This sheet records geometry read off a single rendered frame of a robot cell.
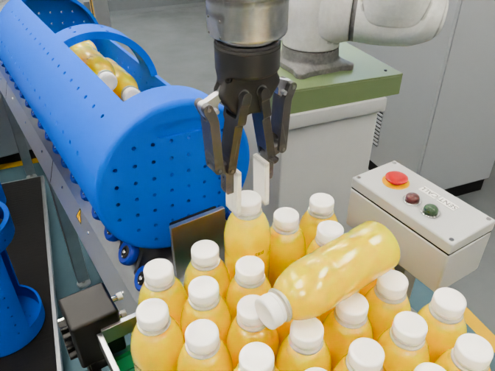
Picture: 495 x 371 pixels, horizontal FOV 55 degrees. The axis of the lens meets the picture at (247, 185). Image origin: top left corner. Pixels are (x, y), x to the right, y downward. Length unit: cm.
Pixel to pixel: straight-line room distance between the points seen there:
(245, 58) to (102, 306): 42
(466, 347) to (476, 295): 169
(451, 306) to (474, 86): 189
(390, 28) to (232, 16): 78
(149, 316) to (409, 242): 40
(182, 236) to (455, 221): 42
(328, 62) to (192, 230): 69
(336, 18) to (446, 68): 111
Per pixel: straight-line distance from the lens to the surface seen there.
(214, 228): 82
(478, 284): 235
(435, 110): 237
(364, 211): 82
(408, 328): 61
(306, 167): 134
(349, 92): 129
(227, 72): 54
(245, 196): 67
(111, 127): 75
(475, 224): 77
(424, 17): 125
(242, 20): 51
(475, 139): 267
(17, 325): 181
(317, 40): 128
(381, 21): 124
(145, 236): 84
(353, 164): 143
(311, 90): 123
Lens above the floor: 154
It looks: 35 degrees down
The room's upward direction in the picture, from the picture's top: straight up
